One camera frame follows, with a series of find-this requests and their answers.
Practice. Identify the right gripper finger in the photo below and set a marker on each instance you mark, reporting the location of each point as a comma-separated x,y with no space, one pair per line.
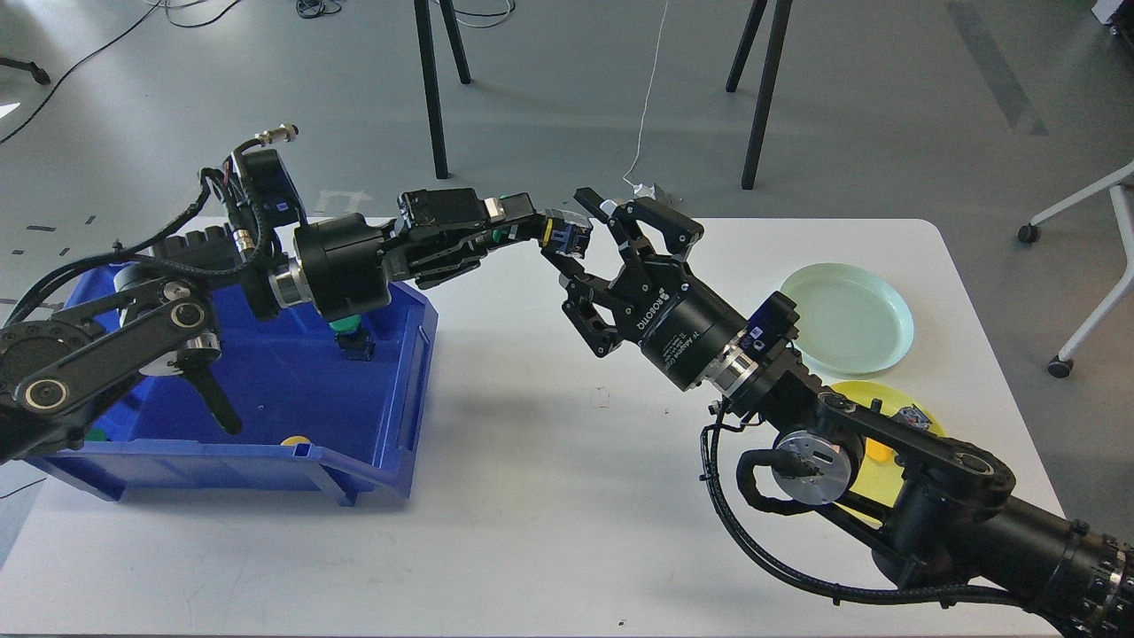
653,239
585,293

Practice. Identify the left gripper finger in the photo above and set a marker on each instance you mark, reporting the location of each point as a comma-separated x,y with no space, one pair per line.
426,214
435,269

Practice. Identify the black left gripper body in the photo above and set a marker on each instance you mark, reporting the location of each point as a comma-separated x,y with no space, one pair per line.
350,265

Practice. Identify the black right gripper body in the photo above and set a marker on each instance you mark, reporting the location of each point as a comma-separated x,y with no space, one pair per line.
687,331

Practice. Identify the yellow push button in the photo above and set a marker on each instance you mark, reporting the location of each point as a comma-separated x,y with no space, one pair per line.
887,436

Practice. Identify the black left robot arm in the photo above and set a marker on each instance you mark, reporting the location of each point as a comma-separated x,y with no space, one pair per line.
90,331

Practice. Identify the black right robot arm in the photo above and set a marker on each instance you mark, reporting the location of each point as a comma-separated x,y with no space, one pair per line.
939,515

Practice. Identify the green push button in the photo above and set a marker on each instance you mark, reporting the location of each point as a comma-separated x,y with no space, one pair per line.
353,338

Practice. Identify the light green plate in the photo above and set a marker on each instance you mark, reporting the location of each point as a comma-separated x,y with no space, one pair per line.
851,321

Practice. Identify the yellow plate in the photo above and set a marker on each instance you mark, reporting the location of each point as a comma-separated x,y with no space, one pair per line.
880,475

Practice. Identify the white power adapter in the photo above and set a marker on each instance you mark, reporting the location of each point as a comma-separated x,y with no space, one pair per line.
656,192

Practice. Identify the blue plastic bin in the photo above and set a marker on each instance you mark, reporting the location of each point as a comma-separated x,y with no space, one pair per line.
285,378

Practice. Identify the black stand leg left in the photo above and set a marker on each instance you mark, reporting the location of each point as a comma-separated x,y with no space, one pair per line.
430,79

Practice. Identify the black stand leg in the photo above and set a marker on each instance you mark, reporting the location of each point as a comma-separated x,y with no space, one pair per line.
430,79
769,76

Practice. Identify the black stand leg right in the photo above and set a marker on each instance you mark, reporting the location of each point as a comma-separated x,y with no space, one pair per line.
769,76

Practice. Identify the white chair base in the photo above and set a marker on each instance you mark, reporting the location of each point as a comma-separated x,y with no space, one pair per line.
1088,233

